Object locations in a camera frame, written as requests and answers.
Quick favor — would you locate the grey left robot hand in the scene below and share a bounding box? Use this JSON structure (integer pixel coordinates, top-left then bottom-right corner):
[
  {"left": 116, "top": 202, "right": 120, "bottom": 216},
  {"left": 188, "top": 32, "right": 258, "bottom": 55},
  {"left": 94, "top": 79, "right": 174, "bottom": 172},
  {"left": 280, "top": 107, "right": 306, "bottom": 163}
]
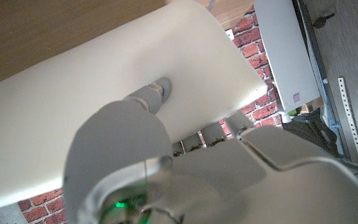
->
[{"left": 63, "top": 77, "right": 358, "bottom": 224}]

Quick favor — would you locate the white memory foam sheet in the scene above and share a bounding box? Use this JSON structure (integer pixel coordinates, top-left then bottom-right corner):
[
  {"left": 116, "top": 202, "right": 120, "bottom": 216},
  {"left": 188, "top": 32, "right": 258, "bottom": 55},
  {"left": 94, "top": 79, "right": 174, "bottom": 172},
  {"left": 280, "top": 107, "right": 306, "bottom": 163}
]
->
[{"left": 0, "top": 0, "right": 269, "bottom": 214}]

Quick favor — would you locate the red brick printed backdrop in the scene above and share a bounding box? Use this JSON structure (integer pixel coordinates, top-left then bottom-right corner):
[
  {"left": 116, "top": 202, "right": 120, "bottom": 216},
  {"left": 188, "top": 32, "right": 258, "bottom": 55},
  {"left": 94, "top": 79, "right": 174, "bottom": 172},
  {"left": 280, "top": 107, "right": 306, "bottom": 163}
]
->
[{"left": 17, "top": 4, "right": 284, "bottom": 224}]

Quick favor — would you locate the white partition panel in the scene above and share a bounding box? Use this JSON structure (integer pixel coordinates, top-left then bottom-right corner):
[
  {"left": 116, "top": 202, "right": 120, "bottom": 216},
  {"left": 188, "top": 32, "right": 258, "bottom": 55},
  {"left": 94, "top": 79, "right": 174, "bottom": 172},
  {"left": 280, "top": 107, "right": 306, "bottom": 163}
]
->
[{"left": 253, "top": 0, "right": 321, "bottom": 113}]

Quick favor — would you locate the black equipment stand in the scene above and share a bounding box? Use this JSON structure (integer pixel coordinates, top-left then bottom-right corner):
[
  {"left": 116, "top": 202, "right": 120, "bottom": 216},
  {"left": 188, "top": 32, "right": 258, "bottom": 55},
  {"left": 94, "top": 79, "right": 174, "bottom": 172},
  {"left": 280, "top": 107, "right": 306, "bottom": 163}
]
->
[{"left": 283, "top": 107, "right": 338, "bottom": 153}]

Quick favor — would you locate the white perforated metal strip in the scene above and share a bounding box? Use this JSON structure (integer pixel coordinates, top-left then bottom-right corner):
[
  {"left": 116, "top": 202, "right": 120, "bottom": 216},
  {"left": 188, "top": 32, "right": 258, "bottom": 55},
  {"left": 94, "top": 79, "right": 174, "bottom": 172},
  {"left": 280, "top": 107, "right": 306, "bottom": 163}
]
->
[{"left": 337, "top": 77, "right": 358, "bottom": 167}]

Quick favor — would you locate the black door frame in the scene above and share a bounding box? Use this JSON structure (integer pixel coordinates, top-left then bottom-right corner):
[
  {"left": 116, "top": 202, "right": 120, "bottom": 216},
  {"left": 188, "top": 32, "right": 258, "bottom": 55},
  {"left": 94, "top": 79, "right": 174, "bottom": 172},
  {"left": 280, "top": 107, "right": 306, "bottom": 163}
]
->
[{"left": 292, "top": 0, "right": 347, "bottom": 156}]

